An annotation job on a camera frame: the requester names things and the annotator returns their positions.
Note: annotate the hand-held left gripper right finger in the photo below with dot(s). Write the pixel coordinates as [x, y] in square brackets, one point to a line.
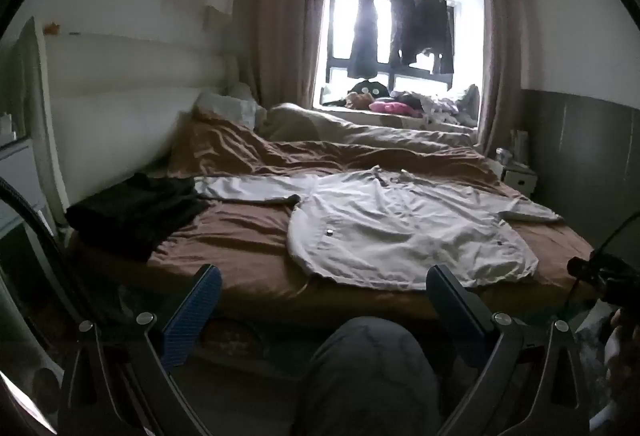
[452, 311]

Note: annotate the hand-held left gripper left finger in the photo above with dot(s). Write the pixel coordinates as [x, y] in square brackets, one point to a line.
[192, 316]

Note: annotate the white long-sleeve jacket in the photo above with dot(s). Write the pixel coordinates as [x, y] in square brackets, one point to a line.
[400, 236]

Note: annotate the black folded clothes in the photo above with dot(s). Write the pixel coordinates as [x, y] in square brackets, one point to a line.
[135, 208]

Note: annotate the pile of clothes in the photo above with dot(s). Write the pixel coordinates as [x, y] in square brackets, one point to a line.
[440, 108]

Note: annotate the person's right hand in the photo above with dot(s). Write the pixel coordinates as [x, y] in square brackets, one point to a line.
[625, 346]

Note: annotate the bed with brown sheet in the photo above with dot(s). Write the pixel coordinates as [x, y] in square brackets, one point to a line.
[240, 236]

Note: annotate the person's grey trouser leg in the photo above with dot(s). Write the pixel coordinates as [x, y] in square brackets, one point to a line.
[367, 381]

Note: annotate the white nightstand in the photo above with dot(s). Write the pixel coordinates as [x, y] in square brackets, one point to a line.
[520, 178]

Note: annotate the beige duvet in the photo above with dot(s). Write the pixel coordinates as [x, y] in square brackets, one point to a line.
[350, 130]

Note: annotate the white padded headboard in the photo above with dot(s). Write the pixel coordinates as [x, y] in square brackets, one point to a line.
[125, 115]

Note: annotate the white pillow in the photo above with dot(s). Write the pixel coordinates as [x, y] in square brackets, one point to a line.
[225, 105]

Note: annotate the pink plush toy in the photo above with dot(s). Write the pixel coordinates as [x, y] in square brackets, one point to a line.
[387, 107]

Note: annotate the white side cabinet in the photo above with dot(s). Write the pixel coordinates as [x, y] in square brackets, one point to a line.
[20, 176]

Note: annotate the brown plush toy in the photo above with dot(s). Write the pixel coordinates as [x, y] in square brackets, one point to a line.
[357, 101]

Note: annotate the black plush toy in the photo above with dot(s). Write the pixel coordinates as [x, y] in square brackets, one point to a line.
[369, 88]

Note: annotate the beige curtain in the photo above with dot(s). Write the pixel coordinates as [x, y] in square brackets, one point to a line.
[500, 65]
[280, 15]

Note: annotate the dark hanging jacket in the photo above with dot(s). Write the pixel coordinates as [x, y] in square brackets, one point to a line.
[434, 30]

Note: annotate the dark hanging garment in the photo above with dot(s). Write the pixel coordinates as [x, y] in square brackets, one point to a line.
[402, 25]

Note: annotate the window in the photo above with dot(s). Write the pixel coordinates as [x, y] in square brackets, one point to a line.
[385, 15]

